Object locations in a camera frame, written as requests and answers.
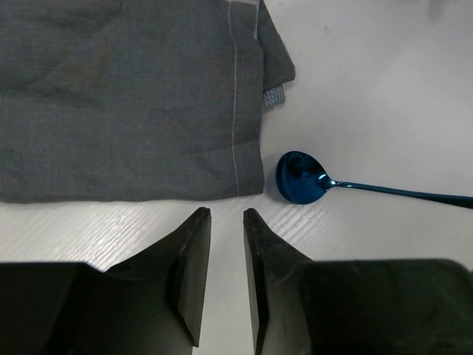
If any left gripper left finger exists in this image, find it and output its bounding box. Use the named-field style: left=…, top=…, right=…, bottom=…
left=1, top=208, right=211, bottom=354

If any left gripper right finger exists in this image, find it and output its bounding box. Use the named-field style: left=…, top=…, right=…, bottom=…
left=243, top=209, right=472, bottom=354

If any grey striped cloth napkin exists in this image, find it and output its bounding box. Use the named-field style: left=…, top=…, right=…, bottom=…
left=1, top=1, right=296, bottom=203

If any blue metal spoon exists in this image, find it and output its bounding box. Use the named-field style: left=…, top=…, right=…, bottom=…
left=275, top=151, right=472, bottom=209

